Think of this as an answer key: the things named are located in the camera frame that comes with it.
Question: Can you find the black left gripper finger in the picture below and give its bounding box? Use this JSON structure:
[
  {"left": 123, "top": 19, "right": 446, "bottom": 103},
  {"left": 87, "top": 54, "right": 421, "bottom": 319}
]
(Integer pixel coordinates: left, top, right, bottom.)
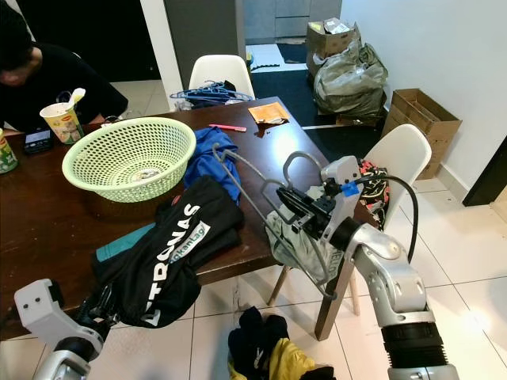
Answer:
[
  {"left": 105, "top": 291, "right": 132, "bottom": 327},
  {"left": 86, "top": 281, "right": 113, "bottom": 314}
]

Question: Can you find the black shirt white lettering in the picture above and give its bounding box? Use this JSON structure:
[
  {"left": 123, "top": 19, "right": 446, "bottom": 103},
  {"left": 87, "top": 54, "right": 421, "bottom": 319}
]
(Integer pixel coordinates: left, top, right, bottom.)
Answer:
[{"left": 91, "top": 176, "right": 242, "bottom": 329}]

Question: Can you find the black shirt white graphic print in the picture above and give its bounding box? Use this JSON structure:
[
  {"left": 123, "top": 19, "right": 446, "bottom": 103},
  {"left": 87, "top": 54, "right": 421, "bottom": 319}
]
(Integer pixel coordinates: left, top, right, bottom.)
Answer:
[{"left": 228, "top": 305, "right": 290, "bottom": 380}]

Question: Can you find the yellow instant noodle cup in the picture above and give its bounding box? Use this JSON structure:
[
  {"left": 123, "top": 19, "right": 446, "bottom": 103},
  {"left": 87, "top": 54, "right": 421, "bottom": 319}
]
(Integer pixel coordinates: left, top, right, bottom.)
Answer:
[{"left": 41, "top": 87, "right": 88, "bottom": 146}]

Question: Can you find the grey green underwear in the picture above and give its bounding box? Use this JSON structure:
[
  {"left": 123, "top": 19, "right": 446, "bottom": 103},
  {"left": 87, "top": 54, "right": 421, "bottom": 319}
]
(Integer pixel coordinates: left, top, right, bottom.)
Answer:
[{"left": 265, "top": 210, "right": 345, "bottom": 286}]

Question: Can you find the black red printed garment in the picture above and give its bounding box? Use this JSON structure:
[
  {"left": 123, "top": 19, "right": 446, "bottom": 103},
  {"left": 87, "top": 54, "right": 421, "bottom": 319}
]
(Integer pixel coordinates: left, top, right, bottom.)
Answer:
[{"left": 359, "top": 158, "right": 395, "bottom": 229}]

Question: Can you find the orange packet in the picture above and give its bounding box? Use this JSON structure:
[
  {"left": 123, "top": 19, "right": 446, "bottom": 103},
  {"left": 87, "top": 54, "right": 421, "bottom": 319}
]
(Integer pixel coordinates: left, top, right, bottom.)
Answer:
[{"left": 248, "top": 101, "right": 290, "bottom": 125}]

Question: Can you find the blue cloth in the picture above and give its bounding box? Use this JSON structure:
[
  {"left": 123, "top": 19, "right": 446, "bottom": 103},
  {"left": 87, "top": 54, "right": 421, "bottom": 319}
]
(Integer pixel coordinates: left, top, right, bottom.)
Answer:
[{"left": 182, "top": 127, "right": 242, "bottom": 203}]

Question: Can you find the pink pen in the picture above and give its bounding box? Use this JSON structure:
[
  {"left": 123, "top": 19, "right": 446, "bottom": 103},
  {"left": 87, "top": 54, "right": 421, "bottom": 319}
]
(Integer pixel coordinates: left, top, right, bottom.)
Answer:
[{"left": 208, "top": 123, "right": 248, "bottom": 133}]

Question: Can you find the white chair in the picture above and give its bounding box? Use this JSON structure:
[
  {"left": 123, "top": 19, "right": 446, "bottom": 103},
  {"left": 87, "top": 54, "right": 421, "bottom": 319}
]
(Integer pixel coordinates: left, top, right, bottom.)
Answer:
[
  {"left": 265, "top": 123, "right": 433, "bottom": 317},
  {"left": 189, "top": 54, "right": 256, "bottom": 104}
]

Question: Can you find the dark floor mat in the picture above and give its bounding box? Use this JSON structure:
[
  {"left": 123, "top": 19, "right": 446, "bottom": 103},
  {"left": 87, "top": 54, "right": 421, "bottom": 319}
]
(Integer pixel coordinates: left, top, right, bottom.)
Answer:
[{"left": 250, "top": 67, "right": 397, "bottom": 131}]

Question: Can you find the grey green plastic bag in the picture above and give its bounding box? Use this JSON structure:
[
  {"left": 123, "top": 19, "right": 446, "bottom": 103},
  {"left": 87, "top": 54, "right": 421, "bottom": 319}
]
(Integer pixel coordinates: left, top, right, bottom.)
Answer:
[{"left": 313, "top": 41, "right": 389, "bottom": 120}]

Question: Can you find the open cardboard box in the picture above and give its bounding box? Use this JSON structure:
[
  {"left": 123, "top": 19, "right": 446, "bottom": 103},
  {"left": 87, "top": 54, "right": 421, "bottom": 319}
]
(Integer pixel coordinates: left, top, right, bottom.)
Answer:
[{"left": 382, "top": 87, "right": 462, "bottom": 179}]

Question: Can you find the green plastic basket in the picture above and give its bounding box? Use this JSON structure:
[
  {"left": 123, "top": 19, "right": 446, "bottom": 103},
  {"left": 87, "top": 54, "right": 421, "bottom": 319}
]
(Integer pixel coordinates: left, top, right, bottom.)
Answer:
[{"left": 62, "top": 117, "right": 197, "bottom": 203}]

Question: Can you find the filled cardboard box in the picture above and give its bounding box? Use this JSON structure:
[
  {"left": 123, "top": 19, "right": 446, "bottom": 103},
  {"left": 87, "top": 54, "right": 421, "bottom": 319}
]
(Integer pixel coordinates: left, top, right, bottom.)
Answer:
[{"left": 305, "top": 17, "right": 361, "bottom": 72}]

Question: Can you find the dark smartphone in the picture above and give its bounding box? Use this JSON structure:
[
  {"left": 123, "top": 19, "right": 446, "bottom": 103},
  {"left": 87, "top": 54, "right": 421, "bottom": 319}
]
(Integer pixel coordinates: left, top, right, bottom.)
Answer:
[{"left": 24, "top": 128, "right": 56, "bottom": 155}]

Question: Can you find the green instant noodle cup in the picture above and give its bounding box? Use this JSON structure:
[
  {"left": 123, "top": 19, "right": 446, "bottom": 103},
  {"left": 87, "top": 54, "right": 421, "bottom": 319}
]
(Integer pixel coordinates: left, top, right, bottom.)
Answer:
[{"left": 0, "top": 131, "right": 21, "bottom": 175}]

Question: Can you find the grey drawer cabinet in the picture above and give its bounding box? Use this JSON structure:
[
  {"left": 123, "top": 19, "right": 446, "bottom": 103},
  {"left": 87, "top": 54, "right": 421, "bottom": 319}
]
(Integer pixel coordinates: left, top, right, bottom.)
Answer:
[{"left": 242, "top": 0, "right": 341, "bottom": 40}]

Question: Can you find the person in black shirt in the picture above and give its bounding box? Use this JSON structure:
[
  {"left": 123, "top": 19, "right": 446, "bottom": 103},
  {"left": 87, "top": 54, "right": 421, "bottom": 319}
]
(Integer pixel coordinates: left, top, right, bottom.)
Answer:
[{"left": 0, "top": 0, "right": 128, "bottom": 131}]

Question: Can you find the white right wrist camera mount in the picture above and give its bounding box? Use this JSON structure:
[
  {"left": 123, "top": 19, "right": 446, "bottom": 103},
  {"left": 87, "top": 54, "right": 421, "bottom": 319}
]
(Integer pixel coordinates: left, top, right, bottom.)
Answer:
[{"left": 317, "top": 156, "right": 361, "bottom": 230}]

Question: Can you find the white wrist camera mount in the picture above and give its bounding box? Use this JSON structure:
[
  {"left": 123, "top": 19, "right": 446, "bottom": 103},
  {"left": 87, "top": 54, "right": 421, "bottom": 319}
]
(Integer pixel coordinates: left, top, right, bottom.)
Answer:
[
  {"left": 13, "top": 279, "right": 84, "bottom": 353},
  {"left": 317, "top": 156, "right": 361, "bottom": 230}
]

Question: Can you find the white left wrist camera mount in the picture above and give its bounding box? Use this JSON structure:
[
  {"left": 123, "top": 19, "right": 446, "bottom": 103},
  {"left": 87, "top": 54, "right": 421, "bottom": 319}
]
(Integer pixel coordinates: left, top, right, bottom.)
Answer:
[{"left": 13, "top": 279, "right": 84, "bottom": 353}]

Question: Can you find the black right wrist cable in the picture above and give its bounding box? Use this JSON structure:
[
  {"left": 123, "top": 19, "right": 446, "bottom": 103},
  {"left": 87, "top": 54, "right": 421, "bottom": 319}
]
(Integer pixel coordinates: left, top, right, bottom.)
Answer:
[{"left": 356, "top": 174, "right": 421, "bottom": 262}]

